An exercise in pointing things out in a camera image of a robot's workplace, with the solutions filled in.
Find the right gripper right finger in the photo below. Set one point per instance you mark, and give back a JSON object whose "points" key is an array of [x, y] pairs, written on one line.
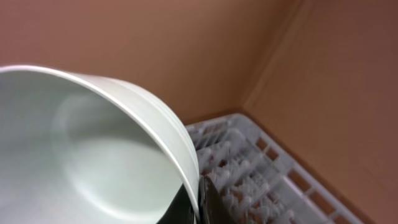
{"points": [[212, 208]]}

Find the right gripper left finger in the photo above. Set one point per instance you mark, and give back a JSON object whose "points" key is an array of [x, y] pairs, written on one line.
{"points": [[180, 210]]}

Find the green bowl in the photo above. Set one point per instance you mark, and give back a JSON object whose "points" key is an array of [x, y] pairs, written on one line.
{"points": [[81, 148]]}

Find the grey dishwasher rack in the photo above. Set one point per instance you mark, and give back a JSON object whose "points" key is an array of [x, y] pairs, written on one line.
{"points": [[257, 180]]}

